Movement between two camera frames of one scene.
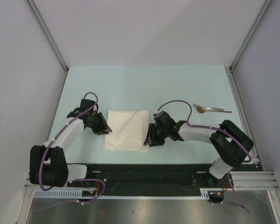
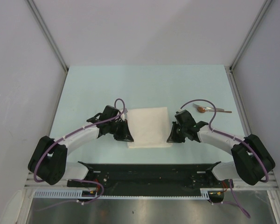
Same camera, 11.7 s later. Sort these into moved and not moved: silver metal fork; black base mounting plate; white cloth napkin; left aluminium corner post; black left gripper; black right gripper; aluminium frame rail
Moved: black right gripper; white cloth napkin; black left gripper
Not moved: silver metal fork; left aluminium corner post; black base mounting plate; aluminium frame rail
